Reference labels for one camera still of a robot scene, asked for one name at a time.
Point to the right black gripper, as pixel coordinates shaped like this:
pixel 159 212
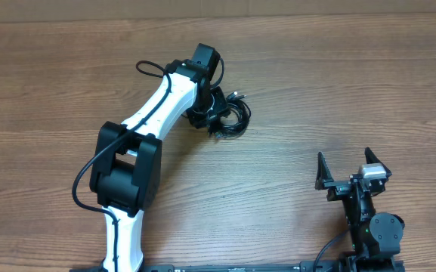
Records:
pixel 338 188

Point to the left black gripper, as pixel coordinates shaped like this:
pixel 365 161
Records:
pixel 221 107

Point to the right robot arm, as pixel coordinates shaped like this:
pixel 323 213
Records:
pixel 375 236

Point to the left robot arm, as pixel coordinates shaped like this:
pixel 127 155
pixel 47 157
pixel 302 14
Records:
pixel 126 172

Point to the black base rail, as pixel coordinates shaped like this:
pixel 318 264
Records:
pixel 303 266

